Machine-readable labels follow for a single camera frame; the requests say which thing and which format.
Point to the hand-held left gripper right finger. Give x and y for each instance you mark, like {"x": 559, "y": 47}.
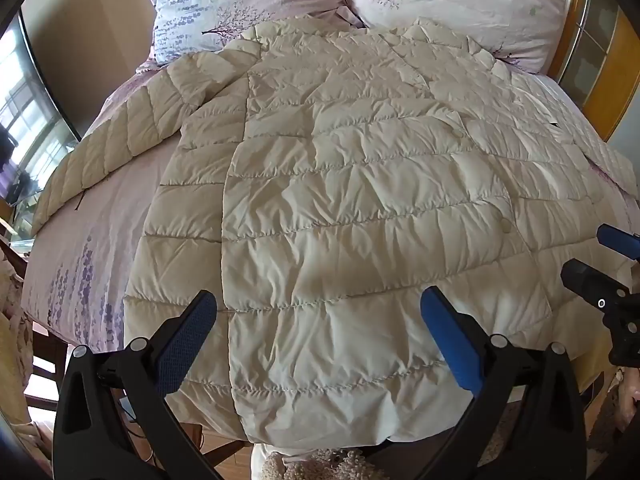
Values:
{"x": 452, "y": 340}

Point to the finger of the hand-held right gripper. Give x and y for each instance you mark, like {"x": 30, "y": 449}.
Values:
{"x": 617, "y": 239}
{"x": 587, "y": 282}

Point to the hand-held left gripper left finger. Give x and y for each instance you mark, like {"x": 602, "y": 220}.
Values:
{"x": 187, "y": 340}

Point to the cream quilted down jacket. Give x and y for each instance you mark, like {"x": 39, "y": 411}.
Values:
{"x": 350, "y": 185}

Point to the dark wooden chair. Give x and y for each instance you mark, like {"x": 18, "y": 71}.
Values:
{"x": 47, "y": 355}

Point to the pink floral bed sheet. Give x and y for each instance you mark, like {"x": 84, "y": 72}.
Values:
{"x": 100, "y": 220}

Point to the beige fluffy rug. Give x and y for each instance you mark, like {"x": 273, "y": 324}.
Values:
{"x": 310, "y": 466}

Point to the black flat television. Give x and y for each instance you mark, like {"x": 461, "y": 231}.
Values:
{"x": 30, "y": 125}

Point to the pink floral pillow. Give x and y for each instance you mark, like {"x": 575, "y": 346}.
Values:
{"x": 460, "y": 5}

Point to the floral pillow with blue flowers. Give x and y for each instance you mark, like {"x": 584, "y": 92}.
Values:
{"x": 235, "y": 0}

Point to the wooden wall niche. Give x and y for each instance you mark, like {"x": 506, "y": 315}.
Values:
{"x": 625, "y": 65}

